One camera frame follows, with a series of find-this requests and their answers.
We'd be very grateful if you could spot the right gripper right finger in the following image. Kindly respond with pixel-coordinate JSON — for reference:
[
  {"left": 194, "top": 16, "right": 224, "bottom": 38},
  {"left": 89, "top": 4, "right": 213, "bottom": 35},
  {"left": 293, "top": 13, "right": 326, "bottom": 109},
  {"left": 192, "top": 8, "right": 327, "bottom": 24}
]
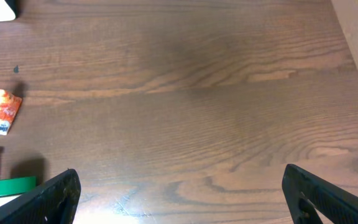
[{"left": 282, "top": 164, "right": 358, "bottom": 224}]

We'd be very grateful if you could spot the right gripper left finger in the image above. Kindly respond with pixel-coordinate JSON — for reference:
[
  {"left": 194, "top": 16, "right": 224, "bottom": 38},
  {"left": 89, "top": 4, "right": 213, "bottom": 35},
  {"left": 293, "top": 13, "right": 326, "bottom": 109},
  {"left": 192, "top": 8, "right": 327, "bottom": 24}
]
[{"left": 0, "top": 169, "right": 81, "bottom": 224}]

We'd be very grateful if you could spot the green lid jar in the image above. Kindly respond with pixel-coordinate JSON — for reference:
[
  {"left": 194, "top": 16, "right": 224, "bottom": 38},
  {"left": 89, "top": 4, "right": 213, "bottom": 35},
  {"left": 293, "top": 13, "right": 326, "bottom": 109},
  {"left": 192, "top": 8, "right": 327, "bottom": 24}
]
[{"left": 0, "top": 176, "right": 37, "bottom": 207}]

